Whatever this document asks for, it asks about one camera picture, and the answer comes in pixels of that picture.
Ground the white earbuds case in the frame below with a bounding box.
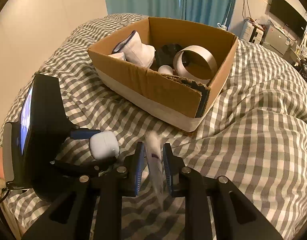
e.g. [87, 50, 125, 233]
[89, 131, 120, 160]

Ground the white tube with label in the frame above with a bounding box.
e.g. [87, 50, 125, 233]
[145, 131, 163, 198]

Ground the white blue-cuffed sock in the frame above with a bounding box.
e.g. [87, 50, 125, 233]
[110, 30, 156, 68]

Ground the white hair dryer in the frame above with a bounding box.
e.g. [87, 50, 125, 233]
[158, 65, 173, 75]

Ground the white tape roll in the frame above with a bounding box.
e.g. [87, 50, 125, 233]
[173, 45, 218, 85]

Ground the black cylindrical lens object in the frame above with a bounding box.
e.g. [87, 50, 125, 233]
[155, 43, 183, 69]

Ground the phone on left gripper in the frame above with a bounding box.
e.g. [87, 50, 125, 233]
[3, 81, 35, 190]

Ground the grey checkered bed duvet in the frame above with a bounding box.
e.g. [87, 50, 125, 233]
[39, 14, 307, 239]

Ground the brown cardboard box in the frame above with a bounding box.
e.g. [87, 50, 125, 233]
[88, 17, 238, 132]

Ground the clear water jug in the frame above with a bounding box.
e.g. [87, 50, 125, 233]
[217, 23, 227, 30]

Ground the grey mini fridge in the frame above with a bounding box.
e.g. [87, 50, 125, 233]
[261, 25, 288, 57]

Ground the white suitcase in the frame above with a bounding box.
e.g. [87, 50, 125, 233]
[239, 20, 265, 44]

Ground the black wall television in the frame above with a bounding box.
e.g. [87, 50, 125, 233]
[269, 0, 307, 38]

